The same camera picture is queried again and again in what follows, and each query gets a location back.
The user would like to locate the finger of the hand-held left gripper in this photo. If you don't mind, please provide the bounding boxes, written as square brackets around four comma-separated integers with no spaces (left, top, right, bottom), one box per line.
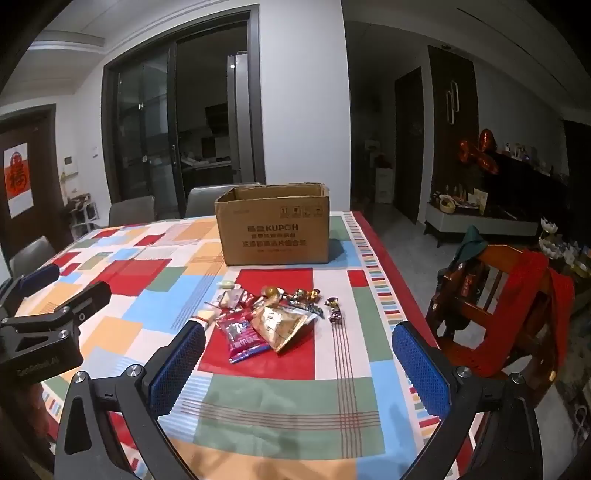
[2,281,112,330]
[0,264,61,315]

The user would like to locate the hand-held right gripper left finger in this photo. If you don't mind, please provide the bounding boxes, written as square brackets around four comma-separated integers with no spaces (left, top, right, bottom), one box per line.
[52,319,207,480]

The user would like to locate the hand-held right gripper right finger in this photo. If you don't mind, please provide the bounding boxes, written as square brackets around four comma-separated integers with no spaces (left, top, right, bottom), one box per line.
[392,320,542,480]

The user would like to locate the brown cardboard box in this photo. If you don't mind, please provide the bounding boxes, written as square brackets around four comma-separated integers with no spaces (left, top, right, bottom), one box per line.
[213,182,331,267]

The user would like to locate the grey dining chair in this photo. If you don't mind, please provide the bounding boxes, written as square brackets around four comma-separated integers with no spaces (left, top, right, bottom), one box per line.
[108,195,157,227]
[9,236,57,278]
[186,184,260,219]

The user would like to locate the pale cake packet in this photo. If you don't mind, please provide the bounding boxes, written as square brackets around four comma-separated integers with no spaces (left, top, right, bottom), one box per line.
[191,309,218,331]

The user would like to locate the red snack packet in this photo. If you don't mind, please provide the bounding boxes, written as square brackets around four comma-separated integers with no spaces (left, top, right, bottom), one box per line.
[215,310,269,365]

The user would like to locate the white shoe rack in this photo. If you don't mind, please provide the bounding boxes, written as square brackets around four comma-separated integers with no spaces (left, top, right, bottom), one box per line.
[68,191,100,237]

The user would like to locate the brown wooden chair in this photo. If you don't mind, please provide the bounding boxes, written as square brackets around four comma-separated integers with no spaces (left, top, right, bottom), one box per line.
[425,244,575,408]

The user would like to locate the brown wooden door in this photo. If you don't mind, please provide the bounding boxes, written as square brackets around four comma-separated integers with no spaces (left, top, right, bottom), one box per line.
[0,104,71,252]

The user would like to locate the red white door poster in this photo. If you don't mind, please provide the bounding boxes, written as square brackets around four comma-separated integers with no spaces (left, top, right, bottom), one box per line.
[4,143,34,219]

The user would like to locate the gold snack packet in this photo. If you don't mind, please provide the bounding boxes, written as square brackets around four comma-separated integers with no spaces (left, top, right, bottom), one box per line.
[250,305,311,355]

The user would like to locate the colourful checked tablecloth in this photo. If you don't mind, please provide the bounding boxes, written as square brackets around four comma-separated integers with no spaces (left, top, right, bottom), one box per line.
[0,211,490,480]

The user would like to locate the silver bar packet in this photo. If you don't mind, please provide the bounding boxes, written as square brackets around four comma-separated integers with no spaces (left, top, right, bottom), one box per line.
[285,300,327,320]

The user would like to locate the green cloth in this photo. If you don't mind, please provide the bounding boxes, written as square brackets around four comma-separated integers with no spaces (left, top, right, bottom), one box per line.
[450,225,489,269]

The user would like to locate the white low sideboard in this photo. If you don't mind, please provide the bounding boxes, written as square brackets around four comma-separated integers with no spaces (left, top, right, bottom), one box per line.
[424,201,553,239]

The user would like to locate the dark framed glass sliding door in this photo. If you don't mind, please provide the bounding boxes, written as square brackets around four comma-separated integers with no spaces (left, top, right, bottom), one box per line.
[102,11,267,219]

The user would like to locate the white lotus ornament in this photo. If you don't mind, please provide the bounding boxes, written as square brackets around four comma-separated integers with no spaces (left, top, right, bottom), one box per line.
[539,216,579,269]

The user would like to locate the white floor box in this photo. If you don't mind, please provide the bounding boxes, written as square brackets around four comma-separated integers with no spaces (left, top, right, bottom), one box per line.
[374,166,393,204]

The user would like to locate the dark low cabinet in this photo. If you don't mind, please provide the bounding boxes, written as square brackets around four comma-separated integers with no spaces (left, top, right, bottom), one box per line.
[489,150,570,219]

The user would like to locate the dark interior door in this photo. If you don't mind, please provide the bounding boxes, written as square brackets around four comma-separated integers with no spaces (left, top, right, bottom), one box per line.
[394,67,424,225]

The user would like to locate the tall dark cabinet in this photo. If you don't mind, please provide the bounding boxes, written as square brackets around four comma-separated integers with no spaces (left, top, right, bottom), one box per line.
[427,45,479,223]

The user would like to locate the red foil balloons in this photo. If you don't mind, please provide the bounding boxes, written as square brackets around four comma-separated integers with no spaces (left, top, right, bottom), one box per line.
[457,128,500,176]

